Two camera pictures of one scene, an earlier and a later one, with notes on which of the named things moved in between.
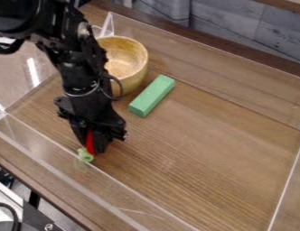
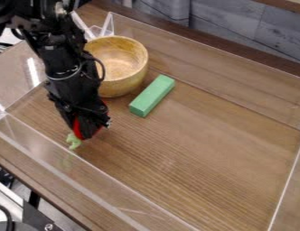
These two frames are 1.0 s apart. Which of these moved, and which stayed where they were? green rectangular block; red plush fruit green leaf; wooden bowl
Moved: red plush fruit green leaf
Stayed: wooden bowl; green rectangular block
